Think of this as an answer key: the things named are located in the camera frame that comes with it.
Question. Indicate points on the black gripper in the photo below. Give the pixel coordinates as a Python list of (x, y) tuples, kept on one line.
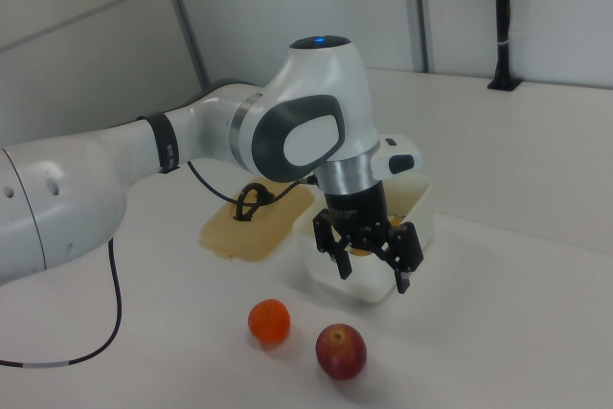
[(356, 210)]

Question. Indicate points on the slanted grey partition post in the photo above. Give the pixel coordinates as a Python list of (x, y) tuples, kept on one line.
[(184, 21)]

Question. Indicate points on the orange toy fruit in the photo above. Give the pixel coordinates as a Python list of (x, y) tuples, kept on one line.
[(269, 320)]

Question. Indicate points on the yellow toy banana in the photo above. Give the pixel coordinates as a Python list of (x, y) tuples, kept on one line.
[(396, 221)]

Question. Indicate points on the white plastic container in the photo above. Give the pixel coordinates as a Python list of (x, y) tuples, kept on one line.
[(369, 284)]

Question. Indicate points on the upright grey partition post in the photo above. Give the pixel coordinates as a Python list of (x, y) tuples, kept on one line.
[(420, 11)]

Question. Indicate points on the tan plastic container lid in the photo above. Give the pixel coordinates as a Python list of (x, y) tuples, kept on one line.
[(268, 232)]

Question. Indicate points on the black pole with base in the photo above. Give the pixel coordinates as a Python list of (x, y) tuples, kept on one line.
[(503, 21)]

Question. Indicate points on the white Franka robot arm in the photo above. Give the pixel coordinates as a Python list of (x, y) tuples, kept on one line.
[(306, 93)]

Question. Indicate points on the red toy apple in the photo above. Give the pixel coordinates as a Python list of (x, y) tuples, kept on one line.
[(341, 351)]

